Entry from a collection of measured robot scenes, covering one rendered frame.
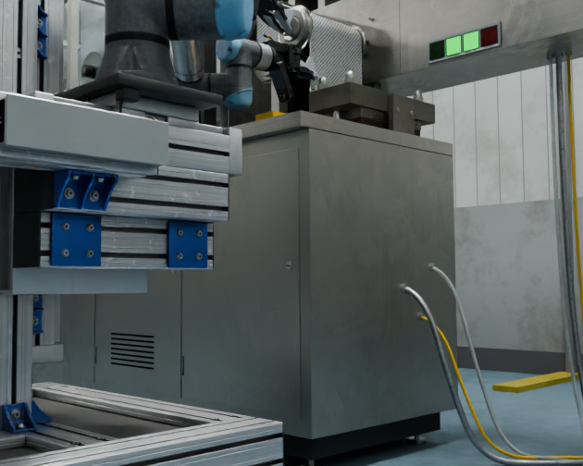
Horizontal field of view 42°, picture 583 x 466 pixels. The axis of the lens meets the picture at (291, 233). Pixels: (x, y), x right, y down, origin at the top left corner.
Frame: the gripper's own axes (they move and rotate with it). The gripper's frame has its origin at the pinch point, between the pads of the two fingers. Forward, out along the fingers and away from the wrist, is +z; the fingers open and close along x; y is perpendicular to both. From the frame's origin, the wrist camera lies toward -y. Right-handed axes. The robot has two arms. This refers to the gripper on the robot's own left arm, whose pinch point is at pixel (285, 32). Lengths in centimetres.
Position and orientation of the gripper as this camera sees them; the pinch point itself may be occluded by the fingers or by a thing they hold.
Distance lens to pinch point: 235.5
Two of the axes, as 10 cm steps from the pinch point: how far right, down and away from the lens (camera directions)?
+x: -7.0, 0.5, 7.1
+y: 4.5, -7.4, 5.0
